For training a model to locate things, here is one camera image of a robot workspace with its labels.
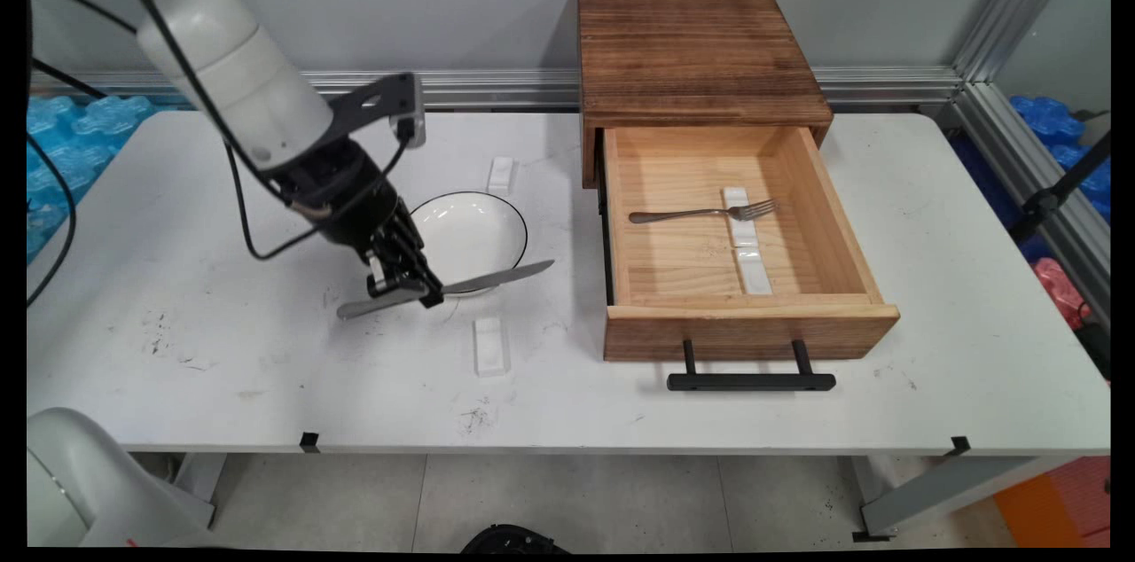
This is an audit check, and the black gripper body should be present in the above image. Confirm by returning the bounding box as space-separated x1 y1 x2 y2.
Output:
282 140 425 268

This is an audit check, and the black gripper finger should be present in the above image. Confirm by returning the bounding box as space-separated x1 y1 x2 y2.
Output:
366 250 425 299
397 234 444 309

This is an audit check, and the silver table knife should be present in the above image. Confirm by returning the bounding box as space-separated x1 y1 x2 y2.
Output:
337 260 555 320

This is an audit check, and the white plate with black rim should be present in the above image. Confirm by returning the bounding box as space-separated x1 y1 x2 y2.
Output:
410 191 529 297

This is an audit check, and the silver fork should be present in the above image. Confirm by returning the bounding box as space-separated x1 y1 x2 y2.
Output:
629 199 777 224

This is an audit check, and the black round floor object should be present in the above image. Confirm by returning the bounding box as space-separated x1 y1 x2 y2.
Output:
461 524 568 554

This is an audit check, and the grey table leg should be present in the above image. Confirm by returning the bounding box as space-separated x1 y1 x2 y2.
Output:
856 456 1078 541
173 454 227 529

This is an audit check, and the light blue bubble wrap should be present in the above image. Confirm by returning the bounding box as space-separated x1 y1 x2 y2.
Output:
27 95 156 261

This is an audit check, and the light wooden drawer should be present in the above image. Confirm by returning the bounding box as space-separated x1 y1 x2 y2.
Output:
599 126 901 363

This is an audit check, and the dark wooden drawer cabinet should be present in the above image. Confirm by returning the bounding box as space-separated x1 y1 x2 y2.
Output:
577 0 834 189

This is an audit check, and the black stand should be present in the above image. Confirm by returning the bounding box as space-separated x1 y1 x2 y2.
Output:
1011 132 1111 244

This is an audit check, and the red plastic bag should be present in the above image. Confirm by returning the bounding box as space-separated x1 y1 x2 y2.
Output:
1033 257 1092 331

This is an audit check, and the blue plastic bag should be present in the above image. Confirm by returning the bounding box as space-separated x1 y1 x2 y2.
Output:
1011 95 1111 222

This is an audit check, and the orange box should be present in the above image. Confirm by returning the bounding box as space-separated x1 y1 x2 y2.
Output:
993 456 1111 548

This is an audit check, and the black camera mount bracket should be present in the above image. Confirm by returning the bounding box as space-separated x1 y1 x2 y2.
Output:
326 73 418 148

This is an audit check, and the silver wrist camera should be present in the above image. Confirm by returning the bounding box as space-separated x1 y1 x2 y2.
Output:
390 74 427 150

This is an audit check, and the black cable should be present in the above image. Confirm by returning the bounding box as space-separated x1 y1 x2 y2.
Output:
99 0 304 210
27 0 413 308

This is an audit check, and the horizontal aluminium frame rail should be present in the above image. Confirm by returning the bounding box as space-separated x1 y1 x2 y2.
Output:
31 68 963 113

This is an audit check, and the black drawer handle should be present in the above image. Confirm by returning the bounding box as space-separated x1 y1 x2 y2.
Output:
667 339 837 392

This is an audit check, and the slanted aluminium frame rail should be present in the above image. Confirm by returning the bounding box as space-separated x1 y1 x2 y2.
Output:
953 82 1111 324

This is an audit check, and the upright aluminium frame post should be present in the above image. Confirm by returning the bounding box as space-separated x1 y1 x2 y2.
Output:
953 0 1092 84

